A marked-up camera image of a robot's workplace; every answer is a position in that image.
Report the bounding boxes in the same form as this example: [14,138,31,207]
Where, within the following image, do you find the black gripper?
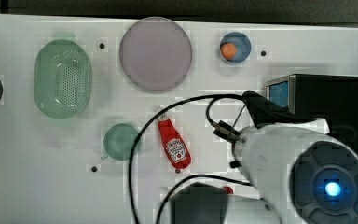
[242,91,313,128]

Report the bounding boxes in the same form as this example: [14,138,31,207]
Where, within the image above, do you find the blue oven door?
[269,81,289,107]

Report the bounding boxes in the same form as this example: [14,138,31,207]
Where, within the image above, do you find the black toaster oven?
[265,74,358,155]

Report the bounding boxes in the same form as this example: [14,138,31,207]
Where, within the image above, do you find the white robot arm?
[168,91,358,224]

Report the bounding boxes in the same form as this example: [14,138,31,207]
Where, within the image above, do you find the blue cup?
[219,32,252,63]

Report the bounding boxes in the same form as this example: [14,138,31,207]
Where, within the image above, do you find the orange ball in cup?
[220,43,237,60]

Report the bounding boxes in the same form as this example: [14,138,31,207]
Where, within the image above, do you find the dark red toy fruit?
[222,186,234,194]

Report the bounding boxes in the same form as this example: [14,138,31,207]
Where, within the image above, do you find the red ketchup bottle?
[158,113,192,173]

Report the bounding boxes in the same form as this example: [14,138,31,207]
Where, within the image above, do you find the lilac round plate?
[119,17,192,91]

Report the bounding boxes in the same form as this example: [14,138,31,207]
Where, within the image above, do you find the green mug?
[101,122,139,161]

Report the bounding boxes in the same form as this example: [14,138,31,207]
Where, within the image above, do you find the green perforated colander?
[34,32,92,119]

